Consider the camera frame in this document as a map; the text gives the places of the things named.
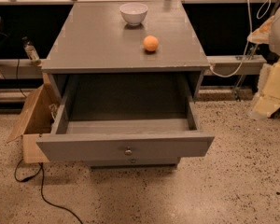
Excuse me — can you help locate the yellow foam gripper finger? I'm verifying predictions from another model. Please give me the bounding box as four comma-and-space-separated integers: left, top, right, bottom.
248, 59, 280, 119

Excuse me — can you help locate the orange fruit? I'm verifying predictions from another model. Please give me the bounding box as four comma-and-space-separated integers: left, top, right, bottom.
143, 35, 159, 52

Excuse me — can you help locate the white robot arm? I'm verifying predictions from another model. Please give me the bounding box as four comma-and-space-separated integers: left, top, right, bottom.
247, 7, 280, 119

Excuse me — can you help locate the open grey top drawer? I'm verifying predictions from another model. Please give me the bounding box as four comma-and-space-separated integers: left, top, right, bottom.
37, 73, 214, 166

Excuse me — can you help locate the grey wooden drawer cabinet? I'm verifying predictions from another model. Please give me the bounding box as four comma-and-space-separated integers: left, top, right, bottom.
41, 0, 211, 170

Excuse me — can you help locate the round metal drawer knob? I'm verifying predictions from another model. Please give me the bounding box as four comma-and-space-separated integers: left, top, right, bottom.
124, 149, 133, 156

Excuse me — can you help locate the white ceramic bowl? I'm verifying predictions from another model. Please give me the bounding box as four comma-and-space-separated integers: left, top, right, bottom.
119, 2, 148, 26

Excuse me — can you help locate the brown cardboard box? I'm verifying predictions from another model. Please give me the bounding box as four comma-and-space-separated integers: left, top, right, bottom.
7, 73, 60, 163

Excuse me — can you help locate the clear plastic bottle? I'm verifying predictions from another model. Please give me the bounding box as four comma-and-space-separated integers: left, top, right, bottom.
22, 36, 41, 64

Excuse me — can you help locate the white hanging cable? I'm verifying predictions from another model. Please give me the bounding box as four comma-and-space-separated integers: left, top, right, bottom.
209, 0, 273, 78

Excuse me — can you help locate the black floor cable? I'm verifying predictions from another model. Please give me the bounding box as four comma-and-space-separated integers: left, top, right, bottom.
14, 159, 84, 224

